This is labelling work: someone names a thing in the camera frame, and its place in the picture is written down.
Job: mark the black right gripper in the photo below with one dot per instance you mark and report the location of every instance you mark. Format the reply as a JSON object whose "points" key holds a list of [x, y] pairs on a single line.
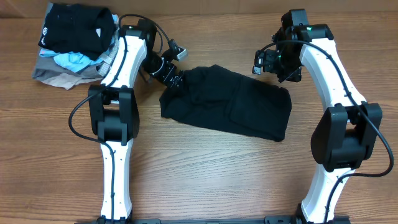
{"points": [[294, 74]]}

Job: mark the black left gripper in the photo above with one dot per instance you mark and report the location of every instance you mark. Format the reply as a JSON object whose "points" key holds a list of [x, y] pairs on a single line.
{"points": [[166, 77]]}

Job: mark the black t-shirt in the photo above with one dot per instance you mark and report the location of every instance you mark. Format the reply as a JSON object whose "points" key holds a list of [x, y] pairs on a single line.
{"points": [[217, 98]]}

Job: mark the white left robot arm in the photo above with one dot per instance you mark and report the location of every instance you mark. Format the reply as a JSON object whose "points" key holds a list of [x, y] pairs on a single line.
{"points": [[114, 113]]}

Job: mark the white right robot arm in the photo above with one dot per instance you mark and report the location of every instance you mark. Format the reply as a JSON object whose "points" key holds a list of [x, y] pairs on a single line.
{"points": [[347, 131]]}

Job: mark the black folded shirt on pile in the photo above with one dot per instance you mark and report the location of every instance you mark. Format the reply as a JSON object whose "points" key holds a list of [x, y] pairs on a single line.
{"points": [[77, 28]]}

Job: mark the light blue folded garment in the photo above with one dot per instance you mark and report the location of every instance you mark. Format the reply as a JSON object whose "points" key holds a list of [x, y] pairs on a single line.
{"points": [[74, 62]]}

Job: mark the beige folded garment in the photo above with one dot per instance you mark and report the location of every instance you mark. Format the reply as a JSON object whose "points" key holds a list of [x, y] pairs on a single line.
{"points": [[103, 67]]}

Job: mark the grey folded garment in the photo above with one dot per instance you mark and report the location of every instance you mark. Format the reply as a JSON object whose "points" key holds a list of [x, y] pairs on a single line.
{"points": [[46, 68]]}

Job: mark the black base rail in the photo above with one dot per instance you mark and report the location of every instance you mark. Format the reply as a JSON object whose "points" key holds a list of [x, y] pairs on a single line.
{"points": [[214, 220]]}

